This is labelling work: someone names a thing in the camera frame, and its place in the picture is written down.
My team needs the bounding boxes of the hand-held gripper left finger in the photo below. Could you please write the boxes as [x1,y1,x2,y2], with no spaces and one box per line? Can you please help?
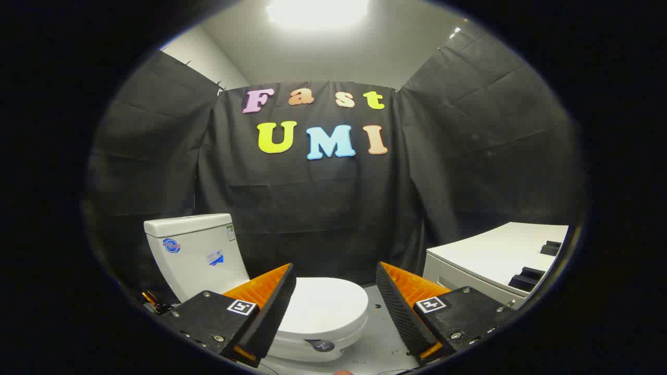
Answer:
[156,263,298,368]

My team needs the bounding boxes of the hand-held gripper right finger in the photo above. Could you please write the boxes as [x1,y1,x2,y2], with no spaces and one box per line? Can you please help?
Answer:
[376,261,519,365]

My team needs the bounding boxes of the white toilet lid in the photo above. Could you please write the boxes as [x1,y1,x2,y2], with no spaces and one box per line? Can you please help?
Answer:
[279,277,369,355]

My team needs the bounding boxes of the white toilet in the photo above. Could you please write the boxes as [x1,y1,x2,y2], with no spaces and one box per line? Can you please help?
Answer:
[144,214,369,363]

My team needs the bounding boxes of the white appliance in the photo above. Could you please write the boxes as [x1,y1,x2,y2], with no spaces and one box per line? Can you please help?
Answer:
[423,222,570,309]

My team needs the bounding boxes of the black backdrop cloth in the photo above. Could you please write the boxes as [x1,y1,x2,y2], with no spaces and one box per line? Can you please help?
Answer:
[83,21,587,308]

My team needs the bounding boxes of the orange black tool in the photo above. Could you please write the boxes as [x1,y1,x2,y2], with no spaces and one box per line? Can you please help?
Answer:
[141,291,175,316]

